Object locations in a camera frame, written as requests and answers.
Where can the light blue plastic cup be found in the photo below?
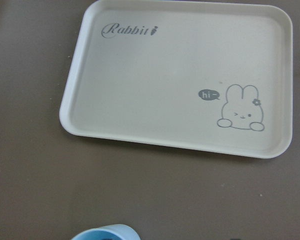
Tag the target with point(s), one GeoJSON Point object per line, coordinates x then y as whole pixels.
{"type": "Point", "coordinates": [109, 232]}

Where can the cream rabbit tray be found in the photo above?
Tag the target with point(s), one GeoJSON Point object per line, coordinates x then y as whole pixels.
{"type": "Point", "coordinates": [215, 77]}

